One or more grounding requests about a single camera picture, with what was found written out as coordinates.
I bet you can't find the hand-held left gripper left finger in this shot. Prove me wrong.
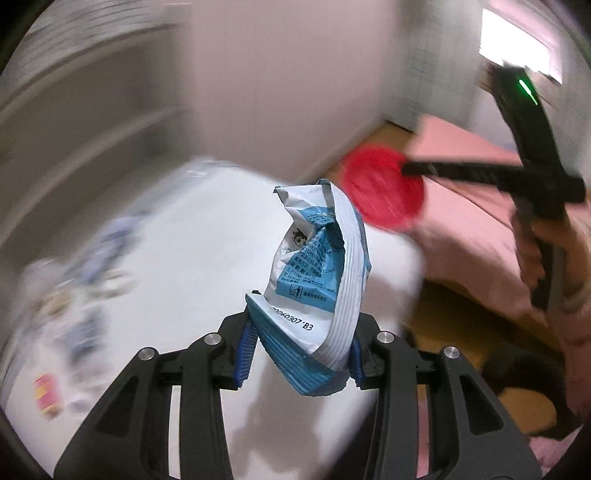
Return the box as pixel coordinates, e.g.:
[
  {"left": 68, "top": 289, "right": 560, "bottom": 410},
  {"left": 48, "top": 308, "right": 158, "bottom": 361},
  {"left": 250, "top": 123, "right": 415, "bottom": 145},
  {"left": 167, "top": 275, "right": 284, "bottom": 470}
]
[{"left": 54, "top": 314, "right": 259, "bottom": 480}]

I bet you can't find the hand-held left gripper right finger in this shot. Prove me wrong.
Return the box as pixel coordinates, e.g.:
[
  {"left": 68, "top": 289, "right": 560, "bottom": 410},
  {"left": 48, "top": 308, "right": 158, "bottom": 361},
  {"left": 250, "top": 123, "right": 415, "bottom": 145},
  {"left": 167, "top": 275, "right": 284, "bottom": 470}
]
[{"left": 348, "top": 314, "right": 542, "bottom": 480}]

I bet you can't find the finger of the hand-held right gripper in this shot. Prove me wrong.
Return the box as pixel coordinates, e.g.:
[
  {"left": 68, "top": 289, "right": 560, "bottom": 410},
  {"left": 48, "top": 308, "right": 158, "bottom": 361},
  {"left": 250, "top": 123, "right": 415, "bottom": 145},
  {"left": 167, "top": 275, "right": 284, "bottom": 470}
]
[{"left": 401, "top": 159, "right": 527, "bottom": 191}]

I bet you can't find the red round plastic lid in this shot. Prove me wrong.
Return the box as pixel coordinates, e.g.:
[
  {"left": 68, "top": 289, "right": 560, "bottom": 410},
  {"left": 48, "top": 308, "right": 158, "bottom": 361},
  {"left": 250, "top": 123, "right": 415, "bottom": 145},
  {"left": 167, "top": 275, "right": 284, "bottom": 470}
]
[{"left": 339, "top": 145, "right": 426, "bottom": 232}]

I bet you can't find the blue white snack packet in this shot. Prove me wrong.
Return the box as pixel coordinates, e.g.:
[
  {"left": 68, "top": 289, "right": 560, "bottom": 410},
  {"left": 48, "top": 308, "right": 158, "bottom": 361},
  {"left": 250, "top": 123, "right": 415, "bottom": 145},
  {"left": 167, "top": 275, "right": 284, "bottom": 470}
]
[{"left": 245, "top": 180, "right": 374, "bottom": 398}]

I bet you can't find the person's right hand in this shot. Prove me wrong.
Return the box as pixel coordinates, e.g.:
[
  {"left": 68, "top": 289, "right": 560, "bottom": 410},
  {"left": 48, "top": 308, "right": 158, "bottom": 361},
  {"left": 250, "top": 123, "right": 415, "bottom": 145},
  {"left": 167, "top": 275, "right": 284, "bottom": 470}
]
[{"left": 510, "top": 203, "right": 591, "bottom": 324}]

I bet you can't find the pink bed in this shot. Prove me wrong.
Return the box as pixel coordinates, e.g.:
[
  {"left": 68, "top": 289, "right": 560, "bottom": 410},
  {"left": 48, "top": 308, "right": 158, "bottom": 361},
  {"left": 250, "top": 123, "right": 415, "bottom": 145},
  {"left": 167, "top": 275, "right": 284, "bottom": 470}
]
[{"left": 406, "top": 113, "right": 568, "bottom": 324}]

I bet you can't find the bright window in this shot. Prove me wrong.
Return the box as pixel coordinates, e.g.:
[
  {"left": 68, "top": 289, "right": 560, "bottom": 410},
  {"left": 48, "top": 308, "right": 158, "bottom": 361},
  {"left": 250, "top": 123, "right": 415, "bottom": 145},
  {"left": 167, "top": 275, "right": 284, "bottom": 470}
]
[{"left": 480, "top": 7, "right": 566, "bottom": 84}]

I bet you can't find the black chair base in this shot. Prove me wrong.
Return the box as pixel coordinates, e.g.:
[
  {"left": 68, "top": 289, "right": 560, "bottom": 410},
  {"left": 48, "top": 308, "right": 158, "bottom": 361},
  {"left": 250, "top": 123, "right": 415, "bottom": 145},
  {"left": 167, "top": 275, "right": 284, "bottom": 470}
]
[{"left": 480, "top": 342, "right": 583, "bottom": 439}]

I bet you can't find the blue white wrapper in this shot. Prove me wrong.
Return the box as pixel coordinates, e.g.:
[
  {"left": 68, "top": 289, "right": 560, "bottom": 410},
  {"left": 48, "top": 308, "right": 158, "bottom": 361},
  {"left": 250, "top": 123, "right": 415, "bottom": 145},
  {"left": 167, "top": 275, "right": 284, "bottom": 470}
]
[{"left": 28, "top": 217, "right": 139, "bottom": 370}]

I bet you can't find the red yellow small packet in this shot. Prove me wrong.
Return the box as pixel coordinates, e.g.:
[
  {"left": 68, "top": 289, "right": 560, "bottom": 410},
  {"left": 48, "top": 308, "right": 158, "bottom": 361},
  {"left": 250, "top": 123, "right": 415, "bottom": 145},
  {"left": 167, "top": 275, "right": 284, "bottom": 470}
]
[{"left": 30, "top": 374, "right": 65, "bottom": 418}]

